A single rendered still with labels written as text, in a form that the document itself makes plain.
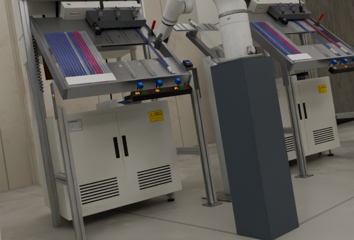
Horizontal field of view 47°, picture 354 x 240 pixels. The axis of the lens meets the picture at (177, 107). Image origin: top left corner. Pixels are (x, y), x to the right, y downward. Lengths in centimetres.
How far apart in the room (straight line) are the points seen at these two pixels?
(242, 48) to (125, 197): 115
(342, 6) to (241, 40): 496
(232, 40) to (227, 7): 13
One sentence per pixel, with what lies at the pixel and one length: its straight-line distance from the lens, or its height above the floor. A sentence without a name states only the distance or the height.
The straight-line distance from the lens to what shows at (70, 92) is 196.
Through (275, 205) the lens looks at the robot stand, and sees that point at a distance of 166.
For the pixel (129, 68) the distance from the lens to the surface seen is 217.
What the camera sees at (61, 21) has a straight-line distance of 252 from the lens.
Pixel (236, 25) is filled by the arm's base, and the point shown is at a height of 84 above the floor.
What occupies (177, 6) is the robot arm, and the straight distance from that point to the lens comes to 211.
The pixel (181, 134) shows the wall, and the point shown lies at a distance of 578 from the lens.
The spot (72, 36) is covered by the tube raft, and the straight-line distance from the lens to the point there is 236.
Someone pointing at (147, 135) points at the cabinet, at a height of 42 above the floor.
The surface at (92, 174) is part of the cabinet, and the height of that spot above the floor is 27.
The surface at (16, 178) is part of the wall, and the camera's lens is 473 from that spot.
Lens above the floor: 54
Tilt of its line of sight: 1 degrees up
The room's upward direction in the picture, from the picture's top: 9 degrees counter-clockwise
